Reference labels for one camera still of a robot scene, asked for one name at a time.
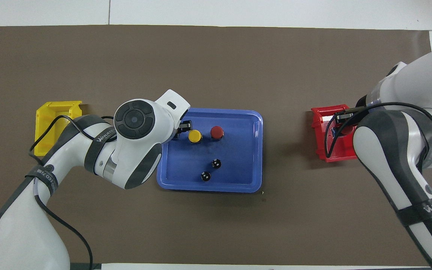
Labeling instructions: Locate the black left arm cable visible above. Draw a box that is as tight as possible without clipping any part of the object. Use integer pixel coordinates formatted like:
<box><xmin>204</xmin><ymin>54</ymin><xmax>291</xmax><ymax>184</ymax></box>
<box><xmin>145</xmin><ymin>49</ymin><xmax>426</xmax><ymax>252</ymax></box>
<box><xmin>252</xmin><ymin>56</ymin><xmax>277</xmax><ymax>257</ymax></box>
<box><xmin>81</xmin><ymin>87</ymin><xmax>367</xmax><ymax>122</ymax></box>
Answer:
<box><xmin>28</xmin><ymin>114</ymin><xmax>116</xmax><ymax>270</ymax></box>

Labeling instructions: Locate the brown paper table mat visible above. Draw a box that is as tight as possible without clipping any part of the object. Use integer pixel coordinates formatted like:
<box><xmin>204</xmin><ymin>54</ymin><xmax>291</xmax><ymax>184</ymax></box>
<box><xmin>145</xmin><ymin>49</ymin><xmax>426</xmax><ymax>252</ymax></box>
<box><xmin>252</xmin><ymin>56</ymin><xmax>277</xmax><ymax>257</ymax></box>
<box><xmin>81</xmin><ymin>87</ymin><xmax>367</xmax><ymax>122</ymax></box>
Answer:
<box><xmin>0</xmin><ymin>25</ymin><xmax>432</xmax><ymax>267</ymax></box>

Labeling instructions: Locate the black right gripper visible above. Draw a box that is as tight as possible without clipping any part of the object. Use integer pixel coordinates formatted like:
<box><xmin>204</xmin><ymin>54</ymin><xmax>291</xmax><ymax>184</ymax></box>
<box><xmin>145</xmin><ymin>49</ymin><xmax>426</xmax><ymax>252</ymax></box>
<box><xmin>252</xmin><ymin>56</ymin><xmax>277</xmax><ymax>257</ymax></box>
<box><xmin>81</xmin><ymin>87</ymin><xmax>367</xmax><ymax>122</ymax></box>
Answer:
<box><xmin>335</xmin><ymin>106</ymin><xmax>367</xmax><ymax>124</ymax></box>

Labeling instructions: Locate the black velcro arm strap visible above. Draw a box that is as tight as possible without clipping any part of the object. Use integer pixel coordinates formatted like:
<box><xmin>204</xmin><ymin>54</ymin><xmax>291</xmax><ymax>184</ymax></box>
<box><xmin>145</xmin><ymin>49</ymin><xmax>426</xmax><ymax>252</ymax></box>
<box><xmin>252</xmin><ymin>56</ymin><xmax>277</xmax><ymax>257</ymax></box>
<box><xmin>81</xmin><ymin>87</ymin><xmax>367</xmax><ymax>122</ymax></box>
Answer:
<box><xmin>395</xmin><ymin>200</ymin><xmax>432</xmax><ymax>228</ymax></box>
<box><xmin>25</xmin><ymin>164</ymin><xmax>59</xmax><ymax>196</ymax></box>
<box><xmin>84</xmin><ymin>129</ymin><xmax>118</xmax><ymax>175</ymax></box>

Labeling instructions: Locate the blue plastic tray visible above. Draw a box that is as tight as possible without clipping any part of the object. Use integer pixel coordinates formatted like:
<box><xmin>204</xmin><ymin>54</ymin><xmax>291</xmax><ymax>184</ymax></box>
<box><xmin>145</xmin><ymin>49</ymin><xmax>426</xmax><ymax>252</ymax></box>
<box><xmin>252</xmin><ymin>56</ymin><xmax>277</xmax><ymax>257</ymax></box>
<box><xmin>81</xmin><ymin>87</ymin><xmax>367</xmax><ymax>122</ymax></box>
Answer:
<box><xmin>156</xmin><ymin>108</ymin><xmax>264</xmax><ymax>194</ymax></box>

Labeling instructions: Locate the red plastic storage bin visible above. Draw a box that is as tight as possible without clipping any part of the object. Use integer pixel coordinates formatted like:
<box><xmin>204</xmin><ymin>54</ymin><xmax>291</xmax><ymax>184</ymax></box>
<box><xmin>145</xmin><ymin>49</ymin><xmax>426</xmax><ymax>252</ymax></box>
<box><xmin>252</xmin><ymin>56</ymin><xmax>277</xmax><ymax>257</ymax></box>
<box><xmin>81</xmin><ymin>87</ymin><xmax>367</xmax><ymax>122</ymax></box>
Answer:
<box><xmin>310</xmin><ymin>104</ymin><xmax>359</xmax><ymax>163</ymax></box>

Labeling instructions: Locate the yellow plastic storage bin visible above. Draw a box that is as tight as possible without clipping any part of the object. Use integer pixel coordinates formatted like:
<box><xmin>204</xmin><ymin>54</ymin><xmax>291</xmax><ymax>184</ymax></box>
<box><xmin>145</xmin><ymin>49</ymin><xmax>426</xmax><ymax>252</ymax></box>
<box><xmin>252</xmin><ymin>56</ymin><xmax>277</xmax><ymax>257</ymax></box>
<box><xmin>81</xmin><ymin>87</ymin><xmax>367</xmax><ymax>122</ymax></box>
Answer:
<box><xmin>34</xmin><ymin>100</ymin><xmax>83</xmax><ymax>157</ymax></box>

